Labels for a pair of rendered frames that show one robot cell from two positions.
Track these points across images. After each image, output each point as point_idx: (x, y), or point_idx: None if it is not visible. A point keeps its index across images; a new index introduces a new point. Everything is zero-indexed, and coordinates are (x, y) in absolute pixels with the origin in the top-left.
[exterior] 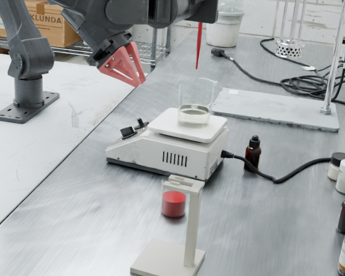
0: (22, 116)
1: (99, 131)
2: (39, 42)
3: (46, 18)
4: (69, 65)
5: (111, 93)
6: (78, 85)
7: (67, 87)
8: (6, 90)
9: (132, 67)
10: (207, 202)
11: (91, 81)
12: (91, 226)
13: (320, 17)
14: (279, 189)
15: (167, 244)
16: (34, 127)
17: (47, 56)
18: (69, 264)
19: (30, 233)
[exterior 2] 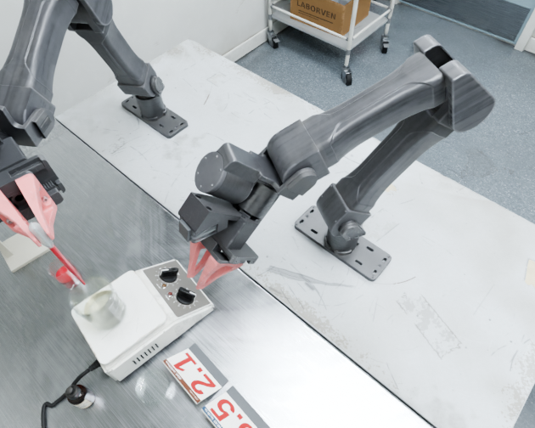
0: (303, 226)
1: (249, 286)
2: (338, 205)
3: None
4: (534, 341)
5: (376, 351)
6: (419, 318)
7: (410, 302)
8: (405, 233)
9: (189, 261)
10: (64, 313)
11: (441, 345)
12: (92, 222)
13: None
14: (34, 398)
15: (36, 252)
16: (280, 233)
17: (328, 220)
18: (66, 201)
19: (109, 192)
